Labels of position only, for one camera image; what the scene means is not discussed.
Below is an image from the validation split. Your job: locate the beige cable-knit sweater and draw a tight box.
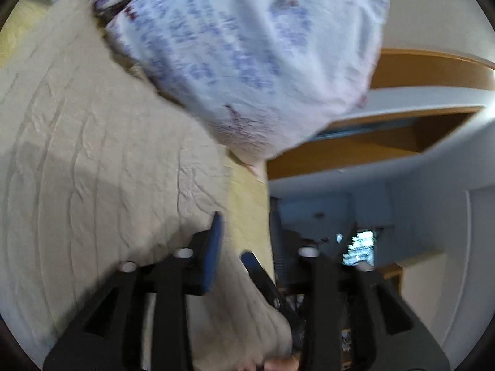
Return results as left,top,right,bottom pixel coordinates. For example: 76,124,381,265
1,0,291,370

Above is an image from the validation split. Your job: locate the wooden headboard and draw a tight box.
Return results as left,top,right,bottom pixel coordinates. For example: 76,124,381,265
268,49,494,180

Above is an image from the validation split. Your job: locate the person's right hand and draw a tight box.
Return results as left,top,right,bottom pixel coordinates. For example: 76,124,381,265
237,355,300,371

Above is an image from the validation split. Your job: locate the floral pillow with tree print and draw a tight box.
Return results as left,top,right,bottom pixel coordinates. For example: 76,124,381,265
95,0,389,165

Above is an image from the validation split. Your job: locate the yellow patterned bedspread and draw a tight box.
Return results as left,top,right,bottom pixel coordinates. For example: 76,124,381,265
1,0,274,277

